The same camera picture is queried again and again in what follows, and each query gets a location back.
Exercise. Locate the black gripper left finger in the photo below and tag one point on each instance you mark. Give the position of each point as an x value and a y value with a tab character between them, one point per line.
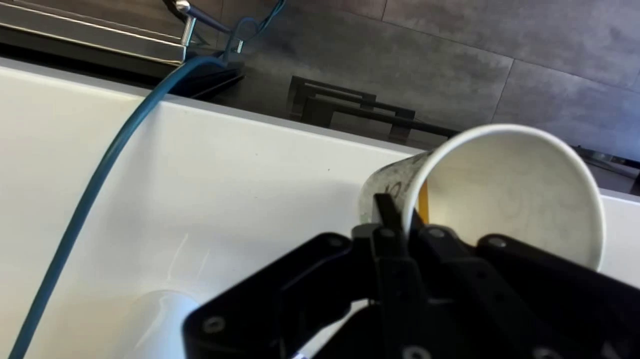
301	299

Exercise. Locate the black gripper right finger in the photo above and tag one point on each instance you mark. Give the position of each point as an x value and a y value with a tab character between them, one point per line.
532	291

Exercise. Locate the printed paper cup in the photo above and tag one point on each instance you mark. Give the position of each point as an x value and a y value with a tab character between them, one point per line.
512	185

